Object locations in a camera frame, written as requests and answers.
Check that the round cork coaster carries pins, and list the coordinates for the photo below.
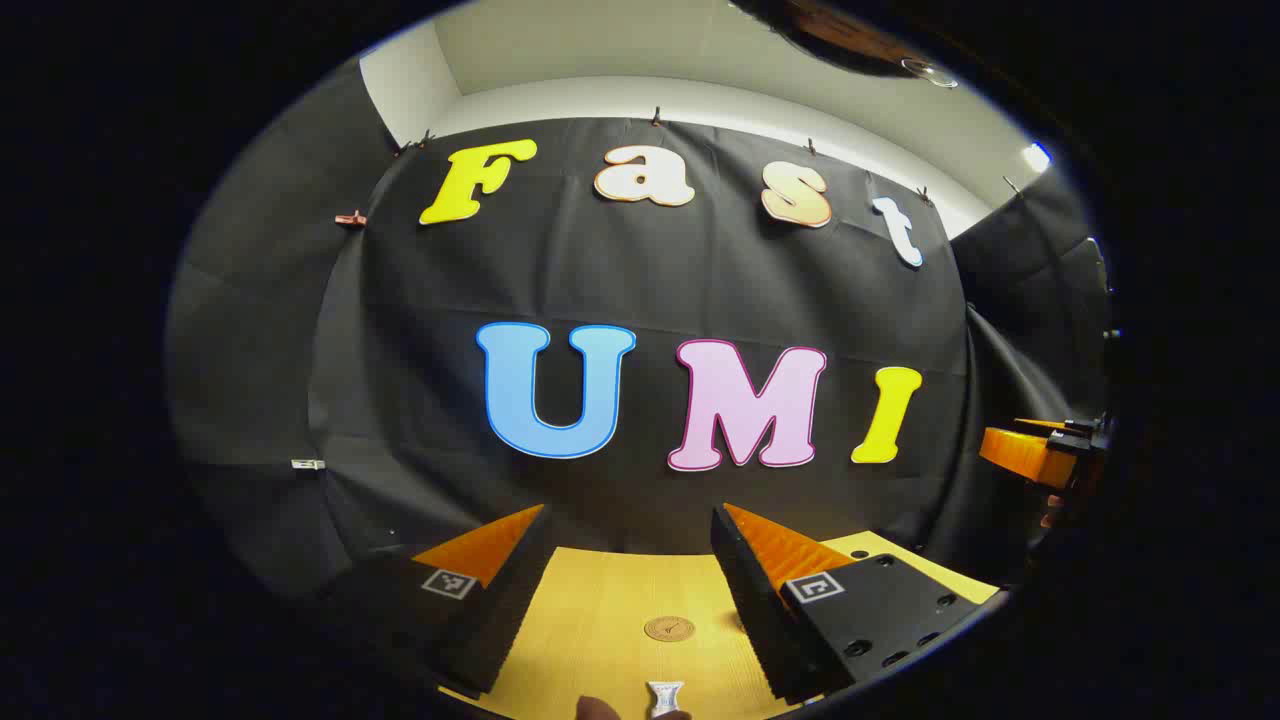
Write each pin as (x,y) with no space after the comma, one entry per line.
(669,628)

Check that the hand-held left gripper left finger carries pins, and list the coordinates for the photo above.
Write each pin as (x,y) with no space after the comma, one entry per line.
(520,580)

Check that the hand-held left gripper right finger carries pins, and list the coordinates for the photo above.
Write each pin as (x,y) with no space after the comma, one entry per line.
(745,600)

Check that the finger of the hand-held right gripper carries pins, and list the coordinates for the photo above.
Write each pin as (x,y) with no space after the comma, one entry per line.
(1020,455)

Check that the white toothpaste tube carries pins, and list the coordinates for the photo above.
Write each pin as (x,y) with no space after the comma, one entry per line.
(665,695)

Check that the black backdrop cloth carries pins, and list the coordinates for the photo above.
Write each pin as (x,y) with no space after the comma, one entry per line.
(700,280)

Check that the dark round ceiling fixture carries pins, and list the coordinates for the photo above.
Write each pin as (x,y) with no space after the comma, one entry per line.
(830,40)

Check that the wooden desktop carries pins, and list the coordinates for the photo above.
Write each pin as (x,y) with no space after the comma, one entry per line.
(610,620)

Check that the ceiling light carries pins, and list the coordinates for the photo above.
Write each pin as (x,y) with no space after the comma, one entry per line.
(1036,157)

